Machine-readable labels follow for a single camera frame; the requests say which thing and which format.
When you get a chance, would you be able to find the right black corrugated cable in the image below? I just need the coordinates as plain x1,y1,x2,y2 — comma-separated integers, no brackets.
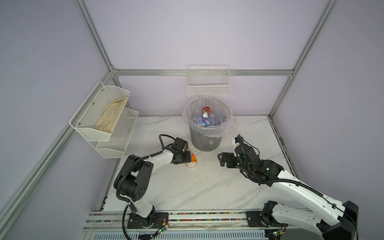
236,134,359,240

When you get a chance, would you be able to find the beige cloth in shelf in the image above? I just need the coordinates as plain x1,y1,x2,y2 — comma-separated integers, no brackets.
94,97,128,134

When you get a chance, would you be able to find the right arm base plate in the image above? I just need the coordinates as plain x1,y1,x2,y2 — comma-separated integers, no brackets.
246,211,287,228

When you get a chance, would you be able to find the clear bottle white cap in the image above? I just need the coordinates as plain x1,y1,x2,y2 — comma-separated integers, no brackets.
215,116,227,126

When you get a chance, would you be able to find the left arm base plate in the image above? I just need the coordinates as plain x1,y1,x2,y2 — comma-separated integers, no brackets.
127,212,169,229

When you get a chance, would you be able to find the crushed bottle blue label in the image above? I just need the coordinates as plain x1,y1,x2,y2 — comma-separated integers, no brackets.
193,116,216,128

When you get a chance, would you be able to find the orange label juice bottle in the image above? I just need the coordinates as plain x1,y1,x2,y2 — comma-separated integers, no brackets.
186,154,198,168

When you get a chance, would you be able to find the left black corrugated cable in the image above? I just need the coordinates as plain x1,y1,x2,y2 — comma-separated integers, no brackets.
115,134,178,240

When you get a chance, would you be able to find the black corrugated cable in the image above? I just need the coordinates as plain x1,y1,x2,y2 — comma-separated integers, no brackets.
236,134,359,240
115,134,178,240

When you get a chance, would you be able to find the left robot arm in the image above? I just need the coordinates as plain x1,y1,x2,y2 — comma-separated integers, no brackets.
113,135,192,218

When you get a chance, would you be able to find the white wire wall basket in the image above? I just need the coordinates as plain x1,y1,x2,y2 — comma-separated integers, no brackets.
187,65,232,97

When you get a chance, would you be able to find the clear plastic bin liner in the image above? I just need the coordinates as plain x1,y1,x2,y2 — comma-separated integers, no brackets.
182,97,234,138

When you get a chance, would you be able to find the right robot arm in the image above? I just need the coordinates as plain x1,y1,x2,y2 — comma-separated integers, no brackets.
218,135,359,240

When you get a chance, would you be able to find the red cap round bottle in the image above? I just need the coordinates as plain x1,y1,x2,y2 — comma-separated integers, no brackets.
202,106,212,118

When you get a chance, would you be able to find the white mesh lower shelf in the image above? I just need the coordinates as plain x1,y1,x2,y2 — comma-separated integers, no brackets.
96,108,139,159

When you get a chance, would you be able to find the grey mesh waste bin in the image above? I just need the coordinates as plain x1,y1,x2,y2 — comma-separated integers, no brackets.
182,97,234,152

